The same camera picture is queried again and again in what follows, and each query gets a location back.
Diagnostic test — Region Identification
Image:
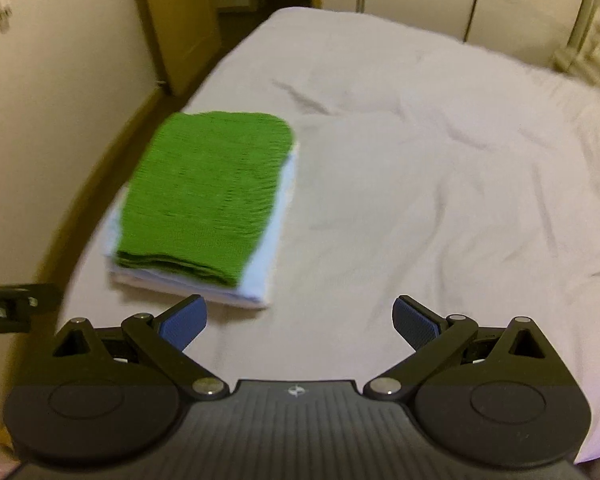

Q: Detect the cream folded cloth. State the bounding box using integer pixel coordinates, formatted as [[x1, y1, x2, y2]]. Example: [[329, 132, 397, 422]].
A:
[[107, 260, 273, 311]]

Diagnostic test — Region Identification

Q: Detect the green knit sweater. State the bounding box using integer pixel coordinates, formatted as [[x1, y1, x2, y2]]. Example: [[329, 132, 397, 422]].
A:
[[116, 110, 296, 288]]

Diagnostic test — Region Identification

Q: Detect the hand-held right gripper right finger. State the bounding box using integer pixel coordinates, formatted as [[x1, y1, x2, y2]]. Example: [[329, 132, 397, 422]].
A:
[[362, 296, 551, 402]]

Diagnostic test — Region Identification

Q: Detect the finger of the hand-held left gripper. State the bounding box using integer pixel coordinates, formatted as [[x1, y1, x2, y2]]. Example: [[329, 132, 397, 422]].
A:
[[0, 282, 63, 313]]

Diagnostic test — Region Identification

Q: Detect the wooden door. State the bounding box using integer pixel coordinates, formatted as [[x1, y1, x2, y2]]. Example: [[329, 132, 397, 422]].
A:
[[130, 0, 223, 96]]

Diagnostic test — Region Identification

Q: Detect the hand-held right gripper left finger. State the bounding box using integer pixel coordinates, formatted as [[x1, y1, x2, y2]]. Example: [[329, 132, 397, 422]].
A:
[[52, 294, 230, 402]]

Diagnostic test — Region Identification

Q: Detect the blue folded cloth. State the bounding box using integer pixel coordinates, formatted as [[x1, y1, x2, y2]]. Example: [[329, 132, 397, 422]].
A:
[[102, 142, 301, 307]]

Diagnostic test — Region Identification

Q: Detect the lilac duvet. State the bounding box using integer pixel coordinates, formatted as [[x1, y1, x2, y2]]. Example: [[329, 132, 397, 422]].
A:
[[62, 6, 600, 463]]

